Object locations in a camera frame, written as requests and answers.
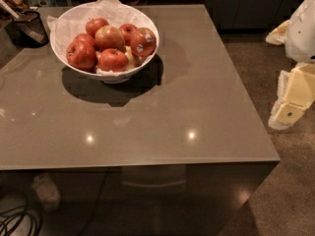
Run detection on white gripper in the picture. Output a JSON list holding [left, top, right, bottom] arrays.
[[266, 0, 315, 130]]

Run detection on red apple with stickers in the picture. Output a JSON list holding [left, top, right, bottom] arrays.
[[130, 28, 157, 57]]

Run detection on pale yellow apple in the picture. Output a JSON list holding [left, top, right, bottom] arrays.
[[125, 46, 139, 70]]

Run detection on red apple back middle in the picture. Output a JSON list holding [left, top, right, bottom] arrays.
[[119, 24, 137, 46]]

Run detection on red apple front centre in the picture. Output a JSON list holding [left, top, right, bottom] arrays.
[[98, 48, 129, 72]]

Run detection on large yellow-red apple centre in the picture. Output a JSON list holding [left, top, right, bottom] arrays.
[[94, 26, 125, 52]]

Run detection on red apple back left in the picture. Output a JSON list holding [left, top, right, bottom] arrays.
[[86, 18, 108, 36]]

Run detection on red apple front left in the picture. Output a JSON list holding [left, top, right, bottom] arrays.
[[66, 40, 96, 71]]

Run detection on red apple left middle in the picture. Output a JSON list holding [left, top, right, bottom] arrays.
[[75, 33, 95, 47]]

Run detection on white paper bowl liner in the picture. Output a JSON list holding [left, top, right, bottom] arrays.
[[46, 0, 156, 77]]

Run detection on black mesh basket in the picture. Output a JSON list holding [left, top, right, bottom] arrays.
[[13, 11, 49, 48]]

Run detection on white object under table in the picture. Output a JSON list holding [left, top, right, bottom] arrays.
[[31, 173, 61, 212]]

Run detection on black cables on floor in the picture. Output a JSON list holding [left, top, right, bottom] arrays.
[[0, 190, 43, 236]]

